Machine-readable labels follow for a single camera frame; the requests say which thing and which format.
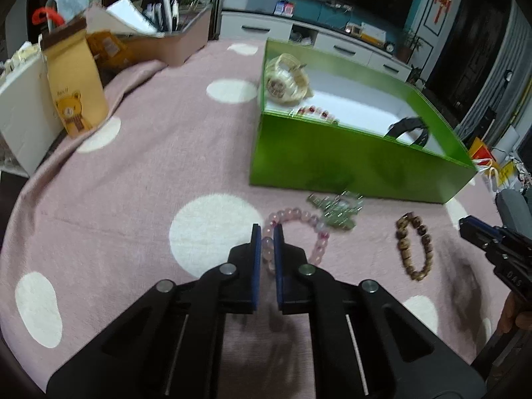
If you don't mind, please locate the pale pink bead bracelet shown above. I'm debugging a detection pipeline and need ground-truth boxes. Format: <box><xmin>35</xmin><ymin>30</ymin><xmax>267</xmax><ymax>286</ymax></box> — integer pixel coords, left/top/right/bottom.
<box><xmin>260</xmin><ymin>207</ymin><xmax>330</xmax><ymax>278</ymax></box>

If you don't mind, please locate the brown wooden bead bracelet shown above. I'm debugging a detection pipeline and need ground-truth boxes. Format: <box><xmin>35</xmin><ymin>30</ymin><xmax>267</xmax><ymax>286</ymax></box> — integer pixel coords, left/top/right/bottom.
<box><xmin>395</xmin><ymin>210</ymin><xmax>434</xmax><ymax>283</ymax></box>

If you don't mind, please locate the silver green charm bracelet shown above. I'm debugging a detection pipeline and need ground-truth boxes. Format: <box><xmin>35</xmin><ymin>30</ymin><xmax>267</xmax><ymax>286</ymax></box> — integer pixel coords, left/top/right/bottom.
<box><xmin>307</xmin><ymin>190</ymin><xmax>365</xmax><ymax>231</ymax></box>

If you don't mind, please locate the black band wristwatch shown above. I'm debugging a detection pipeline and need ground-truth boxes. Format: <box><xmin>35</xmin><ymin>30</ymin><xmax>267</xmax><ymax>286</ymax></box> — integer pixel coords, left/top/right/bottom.
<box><xmin>385</xmin><ymin>117</ymin><xmax>430</xmax><ymax>148</ymax></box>

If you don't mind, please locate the red bead bracelet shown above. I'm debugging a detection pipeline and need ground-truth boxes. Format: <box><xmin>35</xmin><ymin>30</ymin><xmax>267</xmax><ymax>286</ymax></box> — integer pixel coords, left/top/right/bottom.
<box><xmin>295</xmin><ymin>105</ymin><xmax>340</xmax><ymax>125</ymax></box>

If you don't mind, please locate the cream white wristwatch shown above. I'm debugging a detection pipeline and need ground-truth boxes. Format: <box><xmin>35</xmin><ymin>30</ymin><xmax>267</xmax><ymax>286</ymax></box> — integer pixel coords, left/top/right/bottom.
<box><xmin>263</xmin><ymin>53</ymin><xmax>314</xmax><ymax>105</ymax></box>

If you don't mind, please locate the person's right hand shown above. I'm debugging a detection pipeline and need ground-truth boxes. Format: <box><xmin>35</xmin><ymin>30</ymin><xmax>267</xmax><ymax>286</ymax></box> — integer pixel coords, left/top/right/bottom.
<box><xmin>497</xmin><ymin>292</ymin><xmax>532</xmax><ymax>334</ymax></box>

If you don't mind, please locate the white plastic shopping bag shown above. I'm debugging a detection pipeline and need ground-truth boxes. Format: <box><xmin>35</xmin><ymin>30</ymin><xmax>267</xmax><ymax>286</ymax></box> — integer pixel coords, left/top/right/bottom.
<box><xmin>474</xmin><ymin>154</ymin><xmax>531</xmax><ymax>196</ymax></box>

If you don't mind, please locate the pink polka dot blanket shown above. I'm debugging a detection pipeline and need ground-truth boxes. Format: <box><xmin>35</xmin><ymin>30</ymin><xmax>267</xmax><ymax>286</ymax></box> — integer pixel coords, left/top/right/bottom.
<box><xmin>1</xmin><ymin>41</ymin><xmax>507</xmax><ymax>392</ymax></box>

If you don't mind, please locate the green cardboard box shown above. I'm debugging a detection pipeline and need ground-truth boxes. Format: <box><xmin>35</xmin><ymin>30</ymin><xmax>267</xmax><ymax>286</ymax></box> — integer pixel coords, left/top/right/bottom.
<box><xmin>249</xmin><ymin>40</ymin><xmax>476</xmax><ymax>203</ymax></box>

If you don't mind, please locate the small potted plant right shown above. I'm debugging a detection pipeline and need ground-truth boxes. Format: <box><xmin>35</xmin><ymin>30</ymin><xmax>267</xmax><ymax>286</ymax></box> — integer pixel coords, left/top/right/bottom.
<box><xmin>396</xmin><ymin>29</ymin><xmax>423</xmax><ymax>63</ymax></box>

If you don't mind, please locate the pink storage bin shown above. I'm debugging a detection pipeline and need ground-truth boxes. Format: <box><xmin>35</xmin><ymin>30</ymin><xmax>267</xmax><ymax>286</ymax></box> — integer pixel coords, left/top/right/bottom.
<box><xmin>85</xmin><ymin>3</ymin><xmax>212</xmax><ymax>67</ymax></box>

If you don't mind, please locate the white tv cabinet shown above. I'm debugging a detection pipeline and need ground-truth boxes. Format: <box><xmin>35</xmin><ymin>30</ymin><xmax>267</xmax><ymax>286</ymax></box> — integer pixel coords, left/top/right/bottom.
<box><xmin>219</xmin><ymin>11</ymin><xmax>412</xmax><ymax>81</ymax></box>

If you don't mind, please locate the yellow bear drink bottle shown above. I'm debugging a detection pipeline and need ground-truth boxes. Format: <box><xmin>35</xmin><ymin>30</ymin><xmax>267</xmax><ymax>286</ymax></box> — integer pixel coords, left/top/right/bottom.
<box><xmin>41</xmin><ymin>16</ymin><xmax>108</xmax><ymax>138</ymax></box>

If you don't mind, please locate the white cardboard box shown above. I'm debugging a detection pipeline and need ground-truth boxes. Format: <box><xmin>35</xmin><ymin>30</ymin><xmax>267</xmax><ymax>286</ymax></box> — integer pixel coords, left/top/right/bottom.
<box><xmin>1</xmin><ymin>53</ymin><xmax>63</xmax><ymax>178</ymax></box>

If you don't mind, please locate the yellow snack bag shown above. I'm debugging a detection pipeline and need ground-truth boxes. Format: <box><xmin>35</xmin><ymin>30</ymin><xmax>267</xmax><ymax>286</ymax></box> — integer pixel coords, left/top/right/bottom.
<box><xmin>86</xmin><ymin>31</ymin><xmax>138</xmax><ymax>73</ymax></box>

